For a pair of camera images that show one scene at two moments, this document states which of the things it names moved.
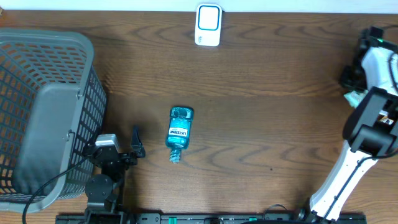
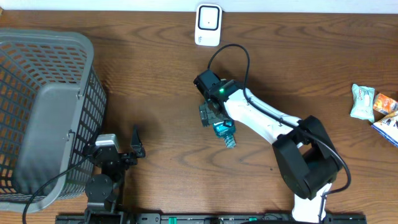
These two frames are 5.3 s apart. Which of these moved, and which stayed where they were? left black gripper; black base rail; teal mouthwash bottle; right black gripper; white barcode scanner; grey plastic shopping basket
Moved: right black gripper; teal mouthwash bottle
Stayed: white barcode scanner; grey plastic shopping basket; left black gripper; black base rail
